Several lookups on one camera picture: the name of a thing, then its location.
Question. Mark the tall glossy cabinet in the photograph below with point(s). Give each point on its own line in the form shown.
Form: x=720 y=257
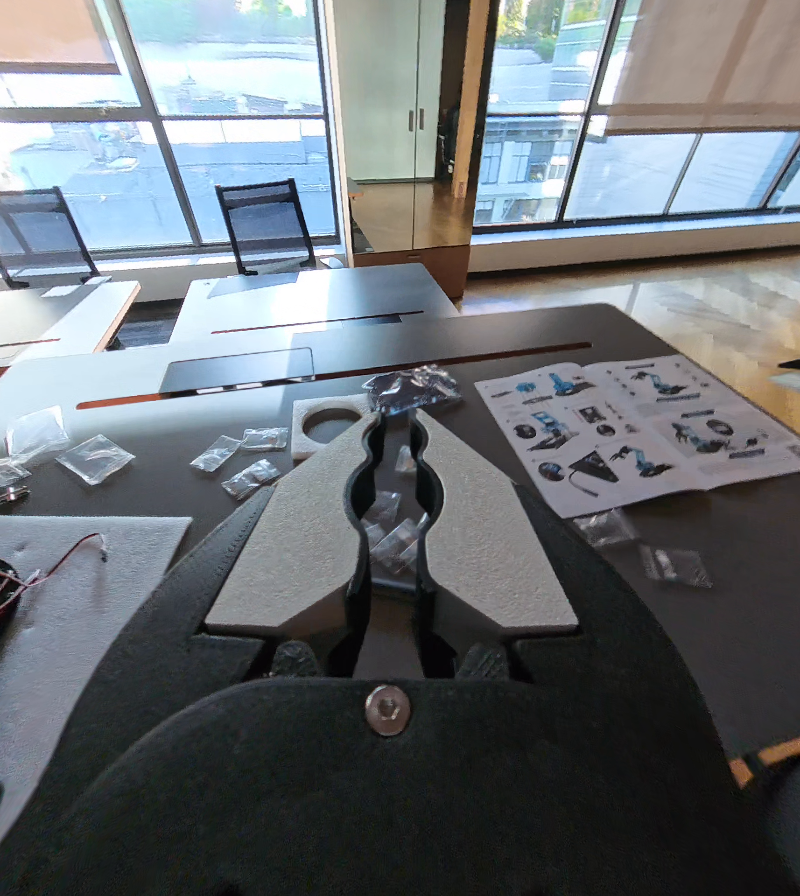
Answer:
x=386 y=105

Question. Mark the grey foam sheet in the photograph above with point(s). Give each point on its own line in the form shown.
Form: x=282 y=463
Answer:
x=92 y=630

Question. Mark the scattered small parts bags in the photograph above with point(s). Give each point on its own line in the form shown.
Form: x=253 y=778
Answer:
x=249 y=478

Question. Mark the beige window blind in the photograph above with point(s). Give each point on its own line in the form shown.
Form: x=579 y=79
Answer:
x=722 y=63
x=22 y=28

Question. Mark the large window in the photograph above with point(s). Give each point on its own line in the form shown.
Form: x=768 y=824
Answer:
x=232 y=70
x=638 y=175

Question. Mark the grey desk with slot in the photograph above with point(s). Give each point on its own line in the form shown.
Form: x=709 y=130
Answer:
x=372 y=294

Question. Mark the white desk with orange edge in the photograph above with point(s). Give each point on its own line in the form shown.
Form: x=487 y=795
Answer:
x=57 y=315

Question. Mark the printed instruction manual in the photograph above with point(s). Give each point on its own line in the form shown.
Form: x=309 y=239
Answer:
x=652 y=434

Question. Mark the dark desk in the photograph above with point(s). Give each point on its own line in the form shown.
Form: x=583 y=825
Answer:
x=722 y=630

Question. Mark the small metal rods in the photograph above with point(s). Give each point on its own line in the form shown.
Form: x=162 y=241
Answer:
x=4 y=497

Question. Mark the white foam block with hole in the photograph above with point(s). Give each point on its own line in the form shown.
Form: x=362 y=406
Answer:
x=298 y=420

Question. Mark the black mesh chair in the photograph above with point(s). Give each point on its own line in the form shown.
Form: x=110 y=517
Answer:
x=29 y=238
x=263 y=224

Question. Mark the dark plastic bag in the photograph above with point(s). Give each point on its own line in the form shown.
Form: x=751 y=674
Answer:
x=414 y=388

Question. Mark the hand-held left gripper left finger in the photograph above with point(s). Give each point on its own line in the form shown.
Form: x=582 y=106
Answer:
x=288 y=546

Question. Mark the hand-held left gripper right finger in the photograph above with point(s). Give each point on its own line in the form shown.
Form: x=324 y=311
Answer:
x=498 y=553

